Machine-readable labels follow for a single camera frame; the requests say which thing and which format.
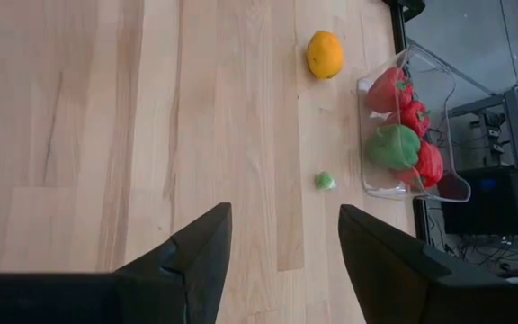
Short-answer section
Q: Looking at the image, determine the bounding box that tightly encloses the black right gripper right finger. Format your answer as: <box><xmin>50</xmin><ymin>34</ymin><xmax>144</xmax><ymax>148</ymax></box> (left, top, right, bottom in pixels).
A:
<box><xmin>337</xmin><ymin>203</ymin><xmax>518</xmax><ymax>324</ymax></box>

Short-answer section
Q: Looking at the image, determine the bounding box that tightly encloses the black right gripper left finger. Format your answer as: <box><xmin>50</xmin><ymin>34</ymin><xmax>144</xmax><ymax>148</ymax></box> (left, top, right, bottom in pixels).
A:
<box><xmin>0</xmin><ymin>202</ymin><xmax>234</xmax><ymax>324</ymax></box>

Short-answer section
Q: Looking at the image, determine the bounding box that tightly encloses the green cap mushroom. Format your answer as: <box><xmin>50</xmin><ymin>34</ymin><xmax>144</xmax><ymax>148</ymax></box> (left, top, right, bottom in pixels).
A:
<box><xmin>315</xmin><ymin>170</ymin><xmax>337</xmax><ymax>191</ymax></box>

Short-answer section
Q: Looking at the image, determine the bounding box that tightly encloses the green bell pepper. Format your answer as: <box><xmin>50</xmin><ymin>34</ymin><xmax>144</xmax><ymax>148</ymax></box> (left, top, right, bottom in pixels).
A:
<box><xmin>365</xmin><ymin>124</ymin><xmax>422</xmax><ymax>171</ymax></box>

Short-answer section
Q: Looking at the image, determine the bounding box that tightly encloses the small red bell pepper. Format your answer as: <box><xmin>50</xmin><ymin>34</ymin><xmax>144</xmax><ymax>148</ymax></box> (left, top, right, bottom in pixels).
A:
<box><xmin>365</xmin><ymin>66</ymin><xmax>415</xmax><ymax>113</ymax></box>

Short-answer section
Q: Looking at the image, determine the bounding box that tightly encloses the black computer case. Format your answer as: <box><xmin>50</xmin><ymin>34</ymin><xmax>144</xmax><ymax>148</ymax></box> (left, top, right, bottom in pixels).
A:
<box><xmin>438</xmin><ymin>165</ymin><xmax>518</xmax><ymax>237</ymax></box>

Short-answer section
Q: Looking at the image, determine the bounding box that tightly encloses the clear plastic bin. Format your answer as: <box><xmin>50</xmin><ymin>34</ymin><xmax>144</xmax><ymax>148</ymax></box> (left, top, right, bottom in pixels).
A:
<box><xmin>356</xmin><ymin>43</ymin><xmax>472</xmax><ymax>203</ymax></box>

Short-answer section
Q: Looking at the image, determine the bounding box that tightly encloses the orange-yellow lemon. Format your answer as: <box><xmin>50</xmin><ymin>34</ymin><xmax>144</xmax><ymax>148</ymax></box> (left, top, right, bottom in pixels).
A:
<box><xmin>306</xmin><ymin>30</ymin><xmax>345</xmax><ymax>81</ymax></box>

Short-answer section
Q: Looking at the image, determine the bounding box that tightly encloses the black cable bundle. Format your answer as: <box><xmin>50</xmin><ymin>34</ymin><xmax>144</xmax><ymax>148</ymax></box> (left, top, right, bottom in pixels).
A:
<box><xmin>424</xmin><ymin>224</ymin><xmax>518</xmax><ymax>280</ymax></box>

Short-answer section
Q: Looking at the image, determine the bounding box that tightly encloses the grey metal frame stand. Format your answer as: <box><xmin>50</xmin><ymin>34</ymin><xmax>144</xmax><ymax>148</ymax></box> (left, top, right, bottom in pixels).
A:
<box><xmin>446</xmin><ymin>76</ymin><xmax>518</xmax><ymax>253</ymax></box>

